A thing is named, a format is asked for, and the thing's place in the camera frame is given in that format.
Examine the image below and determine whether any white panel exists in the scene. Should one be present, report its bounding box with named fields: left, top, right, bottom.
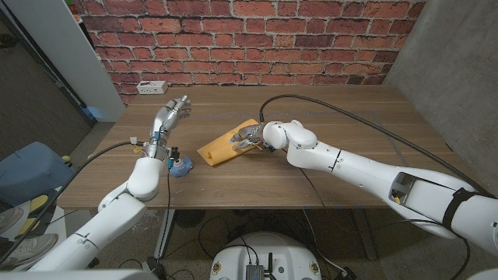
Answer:
left=3, top=0, right=126, bottom=123

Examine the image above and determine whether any white robot torso edge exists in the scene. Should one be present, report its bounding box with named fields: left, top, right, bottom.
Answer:
left=0, top=269, right=159, bottom=280

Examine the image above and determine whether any white power strip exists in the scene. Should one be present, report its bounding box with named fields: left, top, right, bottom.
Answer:
left=135, top=80, right=169, bottom=96

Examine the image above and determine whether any yellow felt sheet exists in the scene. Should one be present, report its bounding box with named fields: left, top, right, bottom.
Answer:
left=196, top=118, right=260, bottom=167

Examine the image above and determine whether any white table leg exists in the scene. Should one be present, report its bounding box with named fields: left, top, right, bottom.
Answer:
left=153, top=208, right=176, bottom=260

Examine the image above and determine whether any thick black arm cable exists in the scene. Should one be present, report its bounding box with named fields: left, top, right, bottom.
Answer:
left=0, top=140, right=145, bottom=265
left=258, top=94, right=495, bottom=198

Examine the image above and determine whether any small blue white object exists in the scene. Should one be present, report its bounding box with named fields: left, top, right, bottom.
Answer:
left=170, top=155, right=195, bottom=179

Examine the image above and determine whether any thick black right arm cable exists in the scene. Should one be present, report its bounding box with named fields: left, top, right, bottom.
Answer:
left=258, top=94, right=495, bottom=198

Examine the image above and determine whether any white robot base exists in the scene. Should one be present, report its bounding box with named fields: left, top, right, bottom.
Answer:
left=209, top=232, right=323, bottom=280

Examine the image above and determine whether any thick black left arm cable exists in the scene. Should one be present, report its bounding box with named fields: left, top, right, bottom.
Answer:
left=0, top=140, right=145, bottom=265

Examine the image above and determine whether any grey table leg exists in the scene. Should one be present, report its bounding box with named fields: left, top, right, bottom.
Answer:
left=352, top=208, right=378, bottom=261

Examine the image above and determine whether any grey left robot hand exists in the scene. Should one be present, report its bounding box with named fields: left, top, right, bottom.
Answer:
left=146, top=95, right=192, bottom=160

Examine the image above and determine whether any yellow black footwear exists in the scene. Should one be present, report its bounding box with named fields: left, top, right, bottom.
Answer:
left=17, top=189, right=58, bottom=236

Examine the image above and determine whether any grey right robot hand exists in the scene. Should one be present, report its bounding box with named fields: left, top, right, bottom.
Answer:
left=229, top=123, right=269, bottom=152

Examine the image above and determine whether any printed brick backdrop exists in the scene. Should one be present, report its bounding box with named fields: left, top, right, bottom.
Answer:
left=73, top=0, right=427, bottom=106

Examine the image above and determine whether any grey electronics box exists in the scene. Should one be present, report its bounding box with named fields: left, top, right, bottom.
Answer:
left=244, top=263, right=265, bottom=280

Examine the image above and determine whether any grey sneaker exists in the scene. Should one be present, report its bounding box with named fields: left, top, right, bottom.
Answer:
left=0, top=207, right=25, bottom=234
left=0, top=233, right=59, bottom=268

